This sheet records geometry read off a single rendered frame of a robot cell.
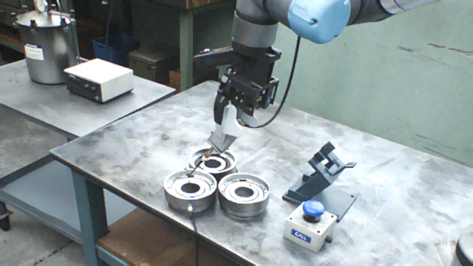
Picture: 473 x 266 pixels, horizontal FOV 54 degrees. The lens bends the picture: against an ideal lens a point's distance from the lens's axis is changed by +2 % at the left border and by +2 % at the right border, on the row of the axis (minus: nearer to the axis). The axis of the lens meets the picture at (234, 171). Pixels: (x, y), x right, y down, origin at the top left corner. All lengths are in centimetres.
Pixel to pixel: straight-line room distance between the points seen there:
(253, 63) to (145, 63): 205
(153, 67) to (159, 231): 167
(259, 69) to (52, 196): 136
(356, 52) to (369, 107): 30
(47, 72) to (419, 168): 125
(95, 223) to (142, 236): 12
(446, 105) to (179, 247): 162
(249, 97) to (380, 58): 168
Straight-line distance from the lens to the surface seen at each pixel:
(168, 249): 119
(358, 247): 89
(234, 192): 92
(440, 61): 238
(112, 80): 161
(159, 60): 279
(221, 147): 91
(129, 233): 125
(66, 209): 192
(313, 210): 83
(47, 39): 173
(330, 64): 257
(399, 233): 95
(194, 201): 88
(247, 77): 82
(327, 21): 67
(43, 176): 213
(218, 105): 84
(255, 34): 77
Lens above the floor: 137
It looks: 33 degrees down
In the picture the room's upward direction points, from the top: 4 degrees clockwise
